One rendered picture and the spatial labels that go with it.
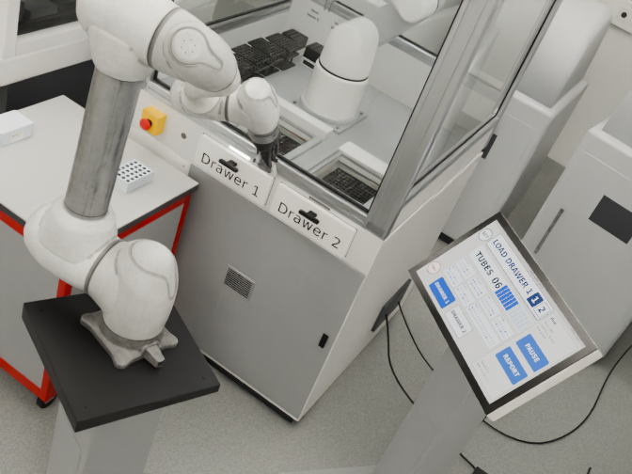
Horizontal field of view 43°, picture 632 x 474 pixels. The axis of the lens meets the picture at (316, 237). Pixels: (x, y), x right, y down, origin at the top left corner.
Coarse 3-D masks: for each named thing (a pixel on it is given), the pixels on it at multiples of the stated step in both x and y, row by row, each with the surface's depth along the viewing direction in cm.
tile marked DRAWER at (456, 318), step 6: (456, 306) 214; (450, 312) 214; (456, 312) 213; (462, 312) 212; (450, 318) 213; (456, 318) 212; (462, 318) 211; (450, 324) 212; (456, 324) 211; (462, 324) 210; (468, 324) 209; (456, 330) 210; (462, 330) 209; (468, 330) 208; (456, 336) 209; (462, 336) 208
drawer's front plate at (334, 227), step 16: (288, 192) 249; (272, 208) 255; (288, 208) 251; (304, 208) 248; (320, 208) 246; (320, 224) 248; (336, 224) 245; (320, 240) 250; (336, 240) 247; (352, 240) 246
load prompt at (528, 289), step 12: (492, 240) 220; (504, 240) 218; (492, 252) 218; (504, 252) 216; (504, 264) 214; (516, 264) 212; (516, 276) 210; (528, 276) 208; (516, 288) 208; (528, 288) 206; (528, 300) 204; (540, 300) 202; (540, 312) 201
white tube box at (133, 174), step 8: (136, 160) 259; (120, 168) 252; (128, 168) 254; (136, 168) 255; (144, 168) 257; (120, 176) 249; (128, 176) 252; (136, 176) 252; (144, 176) 253; (152, 176) 257; (120, 184) 249; (128, 184) 248; (136, 184) 252
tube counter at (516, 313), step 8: (496, 280) 212; (504, 280) 211; (496, 288) 211; (504, 288) 210; (496, 296) 210; (504, 296) 208; (512, 296) 207; (504, 304) 207; (512, 304) 206; (520, 304) 205; (512, 312) 205; (520, 312) 203; (512, 320) 204; (520, 320) 202; (528, 320) 201; (520, 328) 201
